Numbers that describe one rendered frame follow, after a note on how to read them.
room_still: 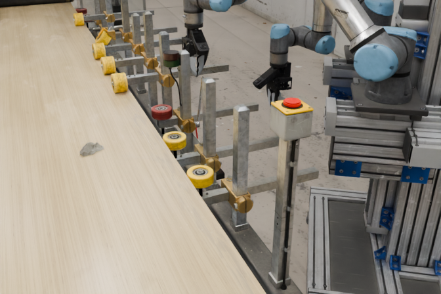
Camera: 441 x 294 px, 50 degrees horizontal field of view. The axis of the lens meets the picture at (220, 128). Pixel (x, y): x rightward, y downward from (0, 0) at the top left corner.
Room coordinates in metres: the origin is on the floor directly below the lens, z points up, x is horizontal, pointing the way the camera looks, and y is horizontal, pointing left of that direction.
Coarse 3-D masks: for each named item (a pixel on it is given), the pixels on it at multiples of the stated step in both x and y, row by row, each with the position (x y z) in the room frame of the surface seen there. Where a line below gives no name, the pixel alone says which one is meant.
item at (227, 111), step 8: (248, 104) 1.81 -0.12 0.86; (256, 104) 1.81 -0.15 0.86; (192, 112) 1.73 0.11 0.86; (200, 112) 1.73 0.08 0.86; (216, 112) 1.74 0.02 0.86; (224, 112) 1.76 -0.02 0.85; (232, 112) 1.77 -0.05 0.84; (160, 120) 1.66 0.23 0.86; (168, 120) 1.66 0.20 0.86; (176, 120) 1.68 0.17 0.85; (200, 120) 1.71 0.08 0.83
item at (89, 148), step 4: (88, 144) 1.34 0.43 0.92; (92, 144) 1.37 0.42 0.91; (96, 144) 1.35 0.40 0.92; (84, 148) 1.33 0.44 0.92; (88, 148) 1.33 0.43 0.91; (92, 148) 1.34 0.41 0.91; (96, 148) 1.34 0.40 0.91; (100, 148) 1.35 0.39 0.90; (80, 152) 1.32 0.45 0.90; (84, 152) 1.30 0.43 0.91; (88, 152) 1.32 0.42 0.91; (92, 152) 1.31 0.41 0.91
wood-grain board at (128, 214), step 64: (0, 64) 2.22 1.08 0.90; (64, 64) 2.22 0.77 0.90; (0, 128) 1.50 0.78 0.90; (64, 128) 1.50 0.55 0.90; (128, 128) 1.50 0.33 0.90; (0, 192) 1.10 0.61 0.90; (64, 192) 1.10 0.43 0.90; (128, 192) 1.10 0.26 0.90; (192, 192) 1.10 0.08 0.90; (0, 256) 0.84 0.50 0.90; (64, 256) 0.84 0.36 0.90; (128, 256) 0.84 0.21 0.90; (192, 256) 0.84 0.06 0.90
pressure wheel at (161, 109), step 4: (160, 104) 1.70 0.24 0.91; (164, 104) 1.70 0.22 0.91; (152, 108) 1.66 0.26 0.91; (156, 108) 1.67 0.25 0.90; (160, 108) 1.66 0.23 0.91; (164, 108) 1.67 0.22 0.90; (168, 108) 1.66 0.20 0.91; (152, 112) 1.65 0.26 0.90; (156, 112) 1.63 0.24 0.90; (160, 112) 1.63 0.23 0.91; (164, 112) 1.63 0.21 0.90; (168, 112) 1.64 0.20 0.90; (172, 112) 1.67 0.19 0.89; (152, 116) 1.65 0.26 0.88; (156, 116) 1.63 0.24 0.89; (160, 116) 1.63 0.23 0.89; (164, 116) 1.63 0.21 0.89; (168, 116) 1.64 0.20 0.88; (164, 128) 1.67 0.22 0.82; (164, 132) 1.67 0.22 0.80
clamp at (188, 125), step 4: (176, 112) 1.71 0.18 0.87; (180, 120) 1.64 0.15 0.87; (184, 120) 1.64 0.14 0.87; (188, 120) 1.64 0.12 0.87; (192, 120) 1.65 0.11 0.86; (180, 124) 1.65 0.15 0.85; (184, 124) 1.62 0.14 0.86; (188, 124) 1.62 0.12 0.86; (192, 124) 1.63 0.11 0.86; (180, 128) 1.63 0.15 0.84; (184, 128) 1.62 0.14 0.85; (188, 128) 1.62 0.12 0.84; (192, 128) 1.63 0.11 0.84; (188, 132) 1.62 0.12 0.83
